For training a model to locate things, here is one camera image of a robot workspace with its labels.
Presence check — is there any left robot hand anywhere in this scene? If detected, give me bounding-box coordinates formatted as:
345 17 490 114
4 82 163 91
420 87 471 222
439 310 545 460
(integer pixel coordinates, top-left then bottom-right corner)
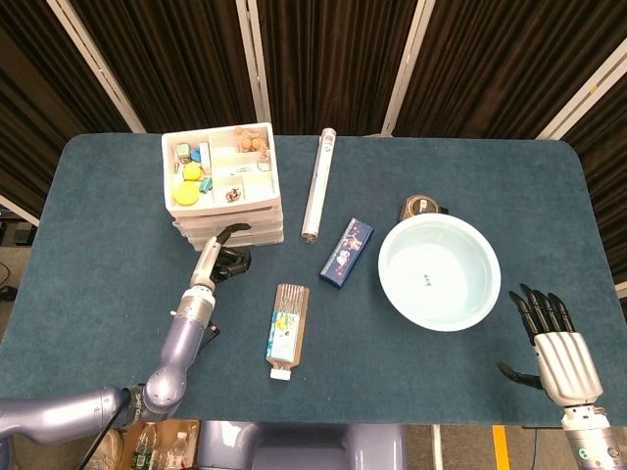
189 222 254 291

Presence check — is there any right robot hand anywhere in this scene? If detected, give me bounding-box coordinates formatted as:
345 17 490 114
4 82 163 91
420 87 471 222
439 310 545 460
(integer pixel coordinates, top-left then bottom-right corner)
497 283 603 406

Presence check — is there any white drawer organizer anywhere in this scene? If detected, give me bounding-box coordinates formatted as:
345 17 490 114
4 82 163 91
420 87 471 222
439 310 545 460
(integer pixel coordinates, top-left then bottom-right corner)
161 121 286 253

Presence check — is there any large yellow round item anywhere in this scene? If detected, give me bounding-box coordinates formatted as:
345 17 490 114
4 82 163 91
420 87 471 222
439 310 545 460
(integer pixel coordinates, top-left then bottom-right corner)
172 182 199 206

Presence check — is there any blue felt table cloth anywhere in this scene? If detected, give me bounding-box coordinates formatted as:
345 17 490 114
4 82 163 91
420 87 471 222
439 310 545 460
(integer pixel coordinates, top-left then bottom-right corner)
0 132 626 426

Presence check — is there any brown drink bottle white cap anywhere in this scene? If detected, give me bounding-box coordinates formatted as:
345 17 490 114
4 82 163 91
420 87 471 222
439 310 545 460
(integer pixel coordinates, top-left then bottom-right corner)
265 283 312 381

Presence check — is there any clear plastic wrap roll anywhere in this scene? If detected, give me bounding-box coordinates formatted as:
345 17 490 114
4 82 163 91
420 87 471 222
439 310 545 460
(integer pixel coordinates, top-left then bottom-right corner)
301 126 338 244

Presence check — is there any dark blue printed box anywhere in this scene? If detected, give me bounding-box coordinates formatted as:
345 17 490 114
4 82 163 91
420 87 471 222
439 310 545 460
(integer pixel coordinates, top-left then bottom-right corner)
318 217 376 291

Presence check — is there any white table leg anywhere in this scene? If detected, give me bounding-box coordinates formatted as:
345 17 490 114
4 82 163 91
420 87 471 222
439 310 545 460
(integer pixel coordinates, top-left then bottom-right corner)
430 424 445 470

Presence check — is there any light blue plastic basin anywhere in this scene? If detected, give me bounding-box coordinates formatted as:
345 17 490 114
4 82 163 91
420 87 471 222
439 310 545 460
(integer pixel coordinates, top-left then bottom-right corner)
376 212 503 333

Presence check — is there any brown cardboard box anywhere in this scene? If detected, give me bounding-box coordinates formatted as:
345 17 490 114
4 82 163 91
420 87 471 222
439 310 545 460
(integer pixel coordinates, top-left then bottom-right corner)
121 419 201 470

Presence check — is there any clear green-label water bottle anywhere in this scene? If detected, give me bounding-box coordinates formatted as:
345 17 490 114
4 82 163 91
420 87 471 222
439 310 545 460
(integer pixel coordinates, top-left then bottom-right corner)
166 430 190 470
130 423 158 470

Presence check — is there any dark brown pleated curtain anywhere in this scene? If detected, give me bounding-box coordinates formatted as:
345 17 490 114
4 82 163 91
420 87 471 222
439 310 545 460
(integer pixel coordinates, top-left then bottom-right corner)
394 0 627 139
0 0 134 219
63 0 260 134
562 82 627 288
257 0 418 137

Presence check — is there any lavender robot torso base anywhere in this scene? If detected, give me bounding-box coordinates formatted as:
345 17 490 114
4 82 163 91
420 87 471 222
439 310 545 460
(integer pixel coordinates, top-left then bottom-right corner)
195 419 408 470

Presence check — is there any white sneaker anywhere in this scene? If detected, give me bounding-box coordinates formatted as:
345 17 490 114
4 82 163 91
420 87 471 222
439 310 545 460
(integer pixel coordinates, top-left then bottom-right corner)
87 429 124 470

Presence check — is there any brown walnut bead string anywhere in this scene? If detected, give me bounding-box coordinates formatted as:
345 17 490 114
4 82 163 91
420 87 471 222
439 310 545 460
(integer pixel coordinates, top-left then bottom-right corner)
233 125 269 153

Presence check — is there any white partition post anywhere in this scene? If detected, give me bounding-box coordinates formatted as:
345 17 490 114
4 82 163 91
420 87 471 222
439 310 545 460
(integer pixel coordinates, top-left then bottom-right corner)
535 48 627 141
0 194 41 227
379 0 436 137
234 0 273 134
46 0 147 134

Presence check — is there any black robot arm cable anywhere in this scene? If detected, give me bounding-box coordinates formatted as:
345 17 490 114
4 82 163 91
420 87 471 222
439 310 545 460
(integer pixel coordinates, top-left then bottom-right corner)
77 389 133 470

